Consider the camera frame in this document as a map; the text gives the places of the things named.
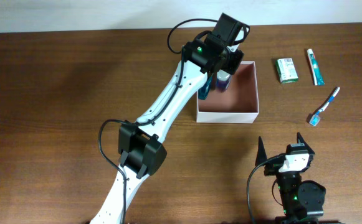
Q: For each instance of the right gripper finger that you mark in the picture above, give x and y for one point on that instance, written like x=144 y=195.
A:
x=261 y=153
x=301 y=140

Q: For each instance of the white box pink interior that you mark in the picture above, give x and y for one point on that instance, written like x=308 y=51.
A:
x=238 y=104

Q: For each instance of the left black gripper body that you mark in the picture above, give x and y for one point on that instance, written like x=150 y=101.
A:
x=235 y=59

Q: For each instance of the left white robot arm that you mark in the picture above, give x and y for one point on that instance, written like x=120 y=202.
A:
x=140 y=143

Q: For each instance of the clear purple spray bottle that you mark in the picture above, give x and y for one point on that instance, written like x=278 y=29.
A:
x=222 y=80

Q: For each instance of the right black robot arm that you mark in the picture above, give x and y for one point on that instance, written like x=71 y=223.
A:
x=302 y=201

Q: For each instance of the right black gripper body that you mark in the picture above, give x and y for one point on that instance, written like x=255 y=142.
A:
x=272 y=168

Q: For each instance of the teal mouthwash bottle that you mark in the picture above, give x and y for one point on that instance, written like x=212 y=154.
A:
x=205 y=89

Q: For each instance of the blue white toothbrush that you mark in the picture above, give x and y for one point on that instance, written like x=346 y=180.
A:
x=315 y=118

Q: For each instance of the green white soap box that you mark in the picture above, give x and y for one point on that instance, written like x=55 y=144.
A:
x=286 y=70

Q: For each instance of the white teal toothpaste tube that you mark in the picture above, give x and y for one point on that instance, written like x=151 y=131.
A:
x=317 y=76

